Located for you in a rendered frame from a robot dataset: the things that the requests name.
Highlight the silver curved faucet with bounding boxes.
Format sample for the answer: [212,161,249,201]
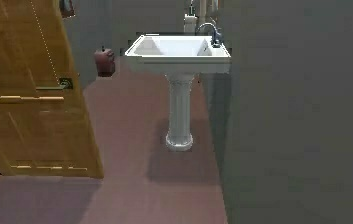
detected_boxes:
[196,22,224,48]

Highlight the dark red bin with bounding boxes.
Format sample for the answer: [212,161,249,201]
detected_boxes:
[94,46,116,78]

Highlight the white soap dispenser bottle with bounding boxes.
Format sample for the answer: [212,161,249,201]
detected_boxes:
[183,0,198,34]

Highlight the wooden room door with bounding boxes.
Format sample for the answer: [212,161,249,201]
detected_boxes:
[0,0,105,179]

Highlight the white pedestal sink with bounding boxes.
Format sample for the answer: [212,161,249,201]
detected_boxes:
[124,33,232,153]

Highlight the brass door handle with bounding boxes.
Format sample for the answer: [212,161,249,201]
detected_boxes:
[35,77,74,92]

